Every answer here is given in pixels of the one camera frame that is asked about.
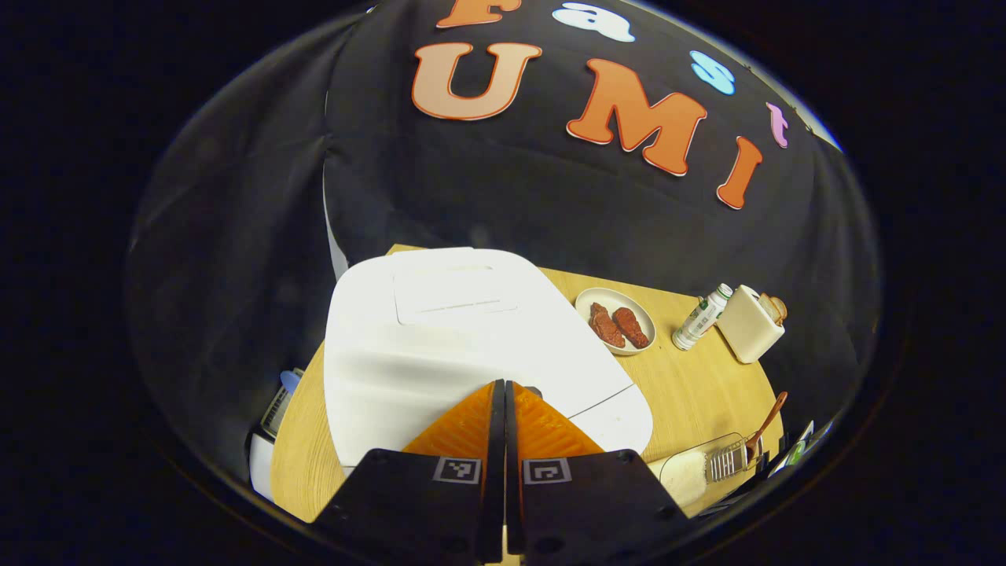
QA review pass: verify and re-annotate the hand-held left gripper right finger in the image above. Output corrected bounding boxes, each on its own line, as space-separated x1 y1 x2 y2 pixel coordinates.
505 381 692 566

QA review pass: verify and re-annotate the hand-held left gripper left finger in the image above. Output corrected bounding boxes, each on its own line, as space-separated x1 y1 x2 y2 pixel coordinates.
313 380 506 566

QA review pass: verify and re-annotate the white rice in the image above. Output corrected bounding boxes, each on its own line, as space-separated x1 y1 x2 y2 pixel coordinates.
664 448 710 505

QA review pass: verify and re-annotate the white rice cooker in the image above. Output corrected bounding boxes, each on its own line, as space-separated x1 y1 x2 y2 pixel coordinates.
324 248 655 472

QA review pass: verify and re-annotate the brown wooden spoon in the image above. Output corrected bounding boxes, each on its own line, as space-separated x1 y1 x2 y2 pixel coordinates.
745 391 788 461

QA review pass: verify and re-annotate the clear plastic rice container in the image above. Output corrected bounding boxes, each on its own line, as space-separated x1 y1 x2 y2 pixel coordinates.
659 432 757 509

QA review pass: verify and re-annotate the red meat piece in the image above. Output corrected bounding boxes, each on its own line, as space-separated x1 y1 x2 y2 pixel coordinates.
612 307 652 349
589 303 627 349

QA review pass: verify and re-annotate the white oval plate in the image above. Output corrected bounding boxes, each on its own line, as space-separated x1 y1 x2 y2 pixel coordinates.
575 288 657 357

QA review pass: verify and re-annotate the white drink bottle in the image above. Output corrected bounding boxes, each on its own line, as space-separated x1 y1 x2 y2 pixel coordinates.
672 284 733 351

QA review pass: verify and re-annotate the white rack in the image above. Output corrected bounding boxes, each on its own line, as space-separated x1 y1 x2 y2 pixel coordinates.
770 421 834 476

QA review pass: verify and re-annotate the white toaster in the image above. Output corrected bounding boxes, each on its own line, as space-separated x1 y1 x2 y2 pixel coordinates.
715 285 787 364

